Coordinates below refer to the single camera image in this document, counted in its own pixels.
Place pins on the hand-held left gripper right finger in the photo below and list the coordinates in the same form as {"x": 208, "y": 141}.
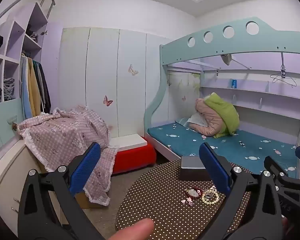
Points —
{"x": 215, "y": 167}

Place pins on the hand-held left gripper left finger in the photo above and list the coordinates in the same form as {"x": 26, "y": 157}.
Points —
{"x": 86, "y": 165}

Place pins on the grey metal box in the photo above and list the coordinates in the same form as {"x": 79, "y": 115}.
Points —
{"x": 193, "y": 168}

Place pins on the pale green jade pendant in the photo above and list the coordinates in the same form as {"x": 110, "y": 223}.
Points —
{"x": 193, "y": 193}

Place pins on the person's right hand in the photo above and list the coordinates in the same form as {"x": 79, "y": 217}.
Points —
{"x": 285, "y": 228}

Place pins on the person's left hand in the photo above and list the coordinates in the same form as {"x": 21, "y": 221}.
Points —
{"x": 135, "y": 230}

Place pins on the blue printed bed sheet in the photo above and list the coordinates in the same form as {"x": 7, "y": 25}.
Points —
{"x": 230, "y": 147}

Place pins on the cardboard box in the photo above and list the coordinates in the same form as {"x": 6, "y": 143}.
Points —
{"x": 83, "y": 201}

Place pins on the pink printed blanket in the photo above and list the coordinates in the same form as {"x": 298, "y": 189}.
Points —
{"x": 65, "y": 135}

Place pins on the red ottoman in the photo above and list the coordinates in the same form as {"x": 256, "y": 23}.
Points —
{"x": 132, "y": 158}

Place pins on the white board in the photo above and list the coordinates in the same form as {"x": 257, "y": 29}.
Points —
{"x": 127, "y": 141}

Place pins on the white pillow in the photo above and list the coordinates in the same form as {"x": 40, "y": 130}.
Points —
{"x": 196, "y": 120}

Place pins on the pink quilt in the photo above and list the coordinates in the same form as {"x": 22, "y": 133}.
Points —
{"x": 207, "y": 116}

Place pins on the brown polka dot tablecloth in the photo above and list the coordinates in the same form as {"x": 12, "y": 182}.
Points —
{"x": 165, "y": 205}

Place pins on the pink butterfly sticker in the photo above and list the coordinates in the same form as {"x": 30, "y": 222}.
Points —
{"x": 107, "y": 101}

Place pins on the white drawer cabinet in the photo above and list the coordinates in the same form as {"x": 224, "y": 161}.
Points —
{"x": 10, "y": 175}

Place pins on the small blue box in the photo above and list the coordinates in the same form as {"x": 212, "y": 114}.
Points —
{"x": 234, "y": 83}

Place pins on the dark hanging garments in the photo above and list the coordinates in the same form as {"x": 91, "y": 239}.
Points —
{"x": 43, "y": 90}

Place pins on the yellow hanging garment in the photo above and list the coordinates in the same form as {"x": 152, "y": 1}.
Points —
{"x": 35, "y": 90}

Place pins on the light blue hanging garment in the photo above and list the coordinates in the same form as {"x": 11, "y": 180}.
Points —
{"x": 25, "y": 92}

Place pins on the teal cabinet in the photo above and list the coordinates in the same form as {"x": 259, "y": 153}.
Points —
{"x": 2, "y": 120}

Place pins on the white wardrobe doors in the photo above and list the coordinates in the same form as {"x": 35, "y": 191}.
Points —
{"x": 102, "y": 67}

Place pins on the pale butterfly sticker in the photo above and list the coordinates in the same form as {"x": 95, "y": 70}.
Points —
{"x": 133, "y": 70}

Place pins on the grey hanging object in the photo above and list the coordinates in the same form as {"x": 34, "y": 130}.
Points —
{"x": 226, "y": 58}

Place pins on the folded blue clothes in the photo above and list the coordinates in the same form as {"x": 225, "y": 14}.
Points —
{"x": 7, "y": 87}

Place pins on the grey clothes on shelf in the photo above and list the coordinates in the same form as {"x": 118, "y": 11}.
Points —
{"x": 32, "y": 35}

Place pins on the lilac open shelving unit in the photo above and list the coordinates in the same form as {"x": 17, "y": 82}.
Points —
{"x": 15, "y": 35}

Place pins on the lilac wall shelf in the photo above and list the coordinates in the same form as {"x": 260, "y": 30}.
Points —
{"x": 252, "y": 92}

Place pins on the teal bunk bed frame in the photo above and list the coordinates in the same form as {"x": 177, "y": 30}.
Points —
{"x": 170, "y": 52}

